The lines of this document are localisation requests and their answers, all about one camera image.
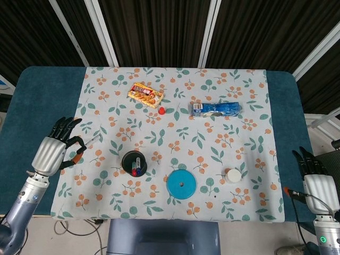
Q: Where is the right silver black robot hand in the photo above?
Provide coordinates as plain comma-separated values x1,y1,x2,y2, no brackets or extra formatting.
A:
283,146,337,215

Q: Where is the black pen cup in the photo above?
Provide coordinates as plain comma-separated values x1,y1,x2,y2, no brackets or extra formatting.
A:
121,150,148,177

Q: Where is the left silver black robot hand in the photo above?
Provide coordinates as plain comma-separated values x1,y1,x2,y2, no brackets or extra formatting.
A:
31,116,88,177

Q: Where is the white metal rack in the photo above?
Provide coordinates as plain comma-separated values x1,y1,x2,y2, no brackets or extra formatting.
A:
305,110,340,141

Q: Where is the yellow curry box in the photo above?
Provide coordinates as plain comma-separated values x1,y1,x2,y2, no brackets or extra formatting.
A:
127,81,164,109

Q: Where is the teal table cover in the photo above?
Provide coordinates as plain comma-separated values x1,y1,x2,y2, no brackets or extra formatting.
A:
0,65,317,223

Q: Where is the grey shoe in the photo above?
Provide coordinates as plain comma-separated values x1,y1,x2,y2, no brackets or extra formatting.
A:
275,245,304,255

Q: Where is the grey marker pen black cap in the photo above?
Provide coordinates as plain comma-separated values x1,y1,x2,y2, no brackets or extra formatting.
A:
84,134,103,147

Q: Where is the grey floor cable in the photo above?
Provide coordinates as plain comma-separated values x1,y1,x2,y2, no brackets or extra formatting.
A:
54,218,107,255

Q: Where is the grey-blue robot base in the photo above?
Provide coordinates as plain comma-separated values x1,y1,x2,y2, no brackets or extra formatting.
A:
106,219,222,255

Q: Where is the black mesh chair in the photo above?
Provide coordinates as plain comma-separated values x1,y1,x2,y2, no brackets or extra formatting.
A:
313,139,340,177

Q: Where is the white blue sign board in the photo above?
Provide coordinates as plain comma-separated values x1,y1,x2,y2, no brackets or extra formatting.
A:
0,74,16,97

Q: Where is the white round jar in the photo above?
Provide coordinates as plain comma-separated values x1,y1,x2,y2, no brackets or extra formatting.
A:
224,167,242,184

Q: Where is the white frame post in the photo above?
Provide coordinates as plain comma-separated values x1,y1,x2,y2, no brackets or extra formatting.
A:
197,0,222,67
84,0,120,67
49,0,90,67
292,20,340,81

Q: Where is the floral print tablecloth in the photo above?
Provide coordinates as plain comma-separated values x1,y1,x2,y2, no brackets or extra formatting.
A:
50,66,285,223

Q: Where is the blue cookie package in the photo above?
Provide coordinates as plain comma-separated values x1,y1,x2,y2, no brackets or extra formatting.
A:
189,100,244,119

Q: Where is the black cable on right hand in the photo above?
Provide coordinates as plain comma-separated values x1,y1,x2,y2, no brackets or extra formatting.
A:
290,190,336,248

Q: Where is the blue round disc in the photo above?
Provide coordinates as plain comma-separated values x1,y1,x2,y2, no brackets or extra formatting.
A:
166,169,198,200

